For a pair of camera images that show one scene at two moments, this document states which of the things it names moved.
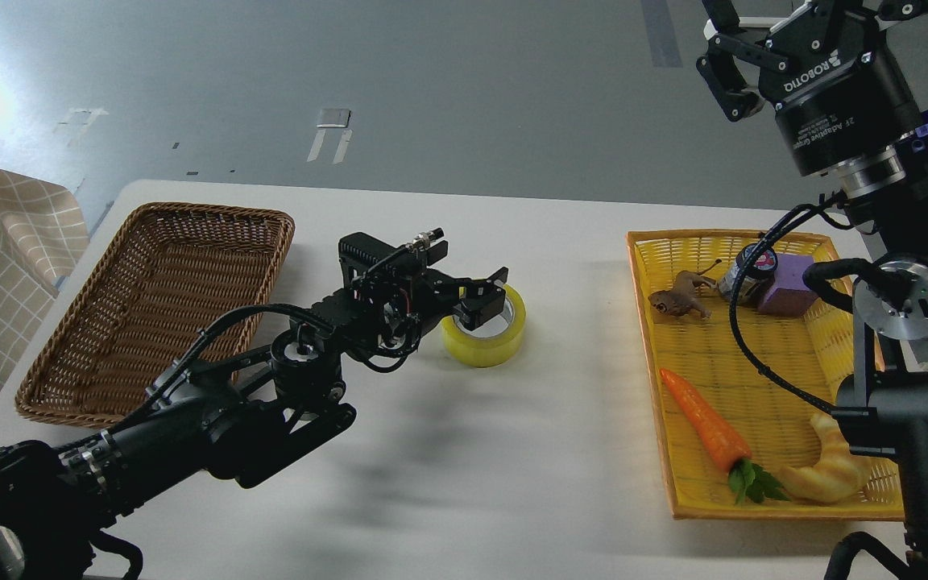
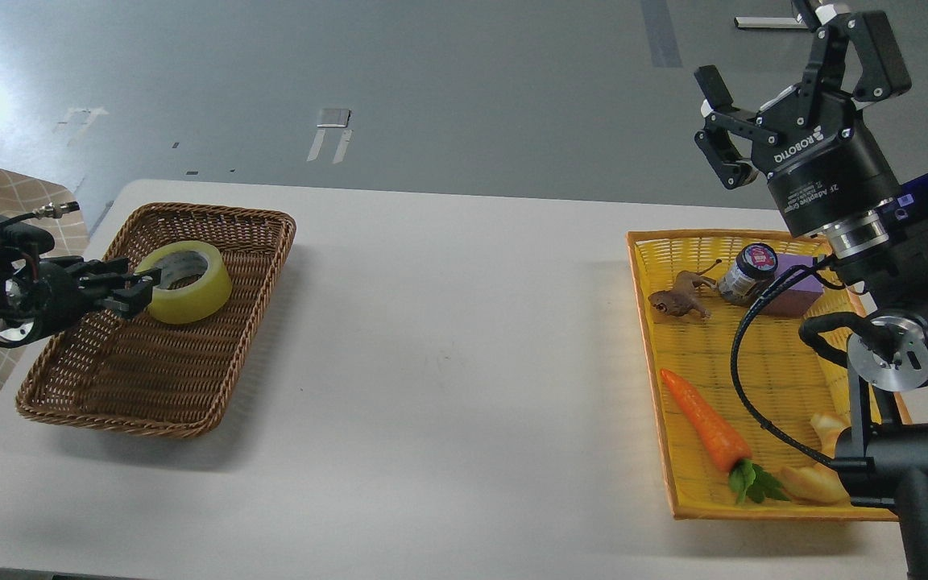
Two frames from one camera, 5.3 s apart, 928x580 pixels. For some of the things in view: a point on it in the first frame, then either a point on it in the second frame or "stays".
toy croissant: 838,475 stays
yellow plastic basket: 737,444 stays
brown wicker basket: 180,283 stays
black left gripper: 390,310 → 38,298
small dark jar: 759,280 stays
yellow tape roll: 482,351 → 196,301
